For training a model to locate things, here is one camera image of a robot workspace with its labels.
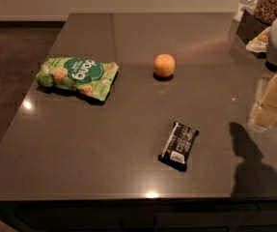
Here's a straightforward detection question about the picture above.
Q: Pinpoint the orange fruit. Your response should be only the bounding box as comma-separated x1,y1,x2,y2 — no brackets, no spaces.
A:
154,54,176,77

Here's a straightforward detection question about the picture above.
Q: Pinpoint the green snack bag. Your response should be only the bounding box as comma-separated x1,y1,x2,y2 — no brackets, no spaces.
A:
36,57,119,102

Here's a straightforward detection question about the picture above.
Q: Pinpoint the black snack bar wrapper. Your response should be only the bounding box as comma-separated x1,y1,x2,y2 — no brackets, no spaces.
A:
158,122,199,172

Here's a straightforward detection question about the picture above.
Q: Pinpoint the black box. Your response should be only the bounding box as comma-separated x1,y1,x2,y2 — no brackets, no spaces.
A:
236,11,267,44

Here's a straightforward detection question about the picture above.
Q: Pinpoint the pale snack packet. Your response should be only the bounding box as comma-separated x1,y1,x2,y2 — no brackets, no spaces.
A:
246,27,270,53

